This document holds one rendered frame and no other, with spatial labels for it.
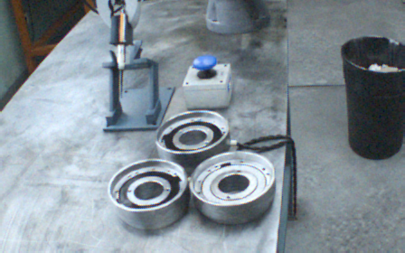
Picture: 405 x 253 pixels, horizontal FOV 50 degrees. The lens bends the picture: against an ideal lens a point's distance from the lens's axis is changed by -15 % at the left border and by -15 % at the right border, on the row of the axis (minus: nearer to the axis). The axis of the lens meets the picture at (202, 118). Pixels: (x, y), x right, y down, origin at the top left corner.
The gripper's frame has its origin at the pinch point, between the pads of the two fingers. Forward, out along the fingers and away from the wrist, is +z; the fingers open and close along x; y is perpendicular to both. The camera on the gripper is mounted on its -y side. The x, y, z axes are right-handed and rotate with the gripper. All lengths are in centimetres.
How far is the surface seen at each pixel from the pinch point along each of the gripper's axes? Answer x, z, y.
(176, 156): -10.6, 12.9, -18.0
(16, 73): 147, 82, 162
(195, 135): -11.8, 14.4, -11.0
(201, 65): -11.5, 9.2, 0.9
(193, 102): -9.7, 15.0, -0.8
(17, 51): 147, 70, 170
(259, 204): -22.3, 13.6, -27.2
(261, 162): -22.1, 13.0, -19.7
